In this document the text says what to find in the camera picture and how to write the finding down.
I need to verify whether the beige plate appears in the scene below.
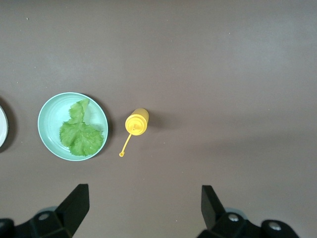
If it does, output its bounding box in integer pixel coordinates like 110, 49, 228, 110
0, 105, 9, 152

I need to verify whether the mint green plate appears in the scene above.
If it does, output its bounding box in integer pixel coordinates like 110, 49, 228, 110
37, 92, 109, 162

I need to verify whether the yellow mustard squeeze bottle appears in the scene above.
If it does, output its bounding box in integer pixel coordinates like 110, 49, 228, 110
118, 108, 150, 158

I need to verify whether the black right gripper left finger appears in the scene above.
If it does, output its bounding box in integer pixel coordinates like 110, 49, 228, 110
0, 183, 90, 238

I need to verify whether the green lettuce leaf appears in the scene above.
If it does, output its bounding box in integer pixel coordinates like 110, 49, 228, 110
59, 98, 105, 157

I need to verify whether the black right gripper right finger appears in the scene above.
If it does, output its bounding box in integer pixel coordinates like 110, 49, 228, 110
198, 184, 302, 238

